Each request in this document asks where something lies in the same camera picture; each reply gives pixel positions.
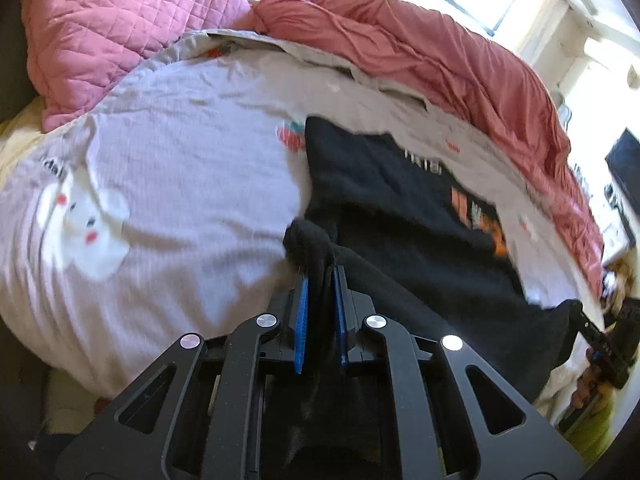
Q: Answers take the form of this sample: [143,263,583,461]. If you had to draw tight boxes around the pink quilted pillow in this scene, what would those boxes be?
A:
[21,0,252,133]

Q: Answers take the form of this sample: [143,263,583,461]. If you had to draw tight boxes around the salmon red duvet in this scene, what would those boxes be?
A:
[250,0,606,298]

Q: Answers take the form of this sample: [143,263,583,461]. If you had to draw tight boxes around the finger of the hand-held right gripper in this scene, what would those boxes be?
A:
[570,300,610,358]

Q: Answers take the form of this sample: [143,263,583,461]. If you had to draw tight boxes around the cream bed sheet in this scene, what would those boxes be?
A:
[0,95,56,191]

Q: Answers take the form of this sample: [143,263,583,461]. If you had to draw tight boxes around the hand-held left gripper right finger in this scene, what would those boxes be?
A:
[334,266,586,480]

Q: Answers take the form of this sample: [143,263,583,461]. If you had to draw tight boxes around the black flat screen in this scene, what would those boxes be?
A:
[605,129,640,221]

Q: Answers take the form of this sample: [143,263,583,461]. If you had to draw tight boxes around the person's right hand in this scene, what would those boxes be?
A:
[570,347,608,411]

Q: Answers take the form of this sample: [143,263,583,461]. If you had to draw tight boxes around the green cloth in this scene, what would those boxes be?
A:
[565,395,616,461]

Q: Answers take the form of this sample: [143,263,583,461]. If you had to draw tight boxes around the printed lilac blanket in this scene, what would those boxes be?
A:
[0,30,601,411]

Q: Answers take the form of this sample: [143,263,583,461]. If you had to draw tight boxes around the black printed t-shirt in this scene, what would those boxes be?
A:
[282,116,583,461]

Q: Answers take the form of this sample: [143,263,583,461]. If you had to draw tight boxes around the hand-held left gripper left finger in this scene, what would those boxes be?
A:
[55,274,311,480]

